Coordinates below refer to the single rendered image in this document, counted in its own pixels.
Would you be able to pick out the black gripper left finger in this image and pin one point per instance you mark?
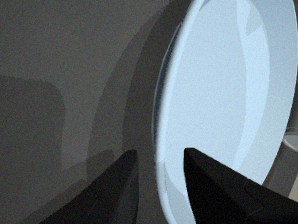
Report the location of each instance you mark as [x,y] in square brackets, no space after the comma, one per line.
[112,198]

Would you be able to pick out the light blue plate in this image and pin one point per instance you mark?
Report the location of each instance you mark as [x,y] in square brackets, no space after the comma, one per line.
[230,97]

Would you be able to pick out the white mug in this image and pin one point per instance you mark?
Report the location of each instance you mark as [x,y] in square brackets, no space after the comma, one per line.
[290,137]

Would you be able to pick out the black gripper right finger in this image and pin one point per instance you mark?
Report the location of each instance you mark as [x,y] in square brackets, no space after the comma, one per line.
[220,195]

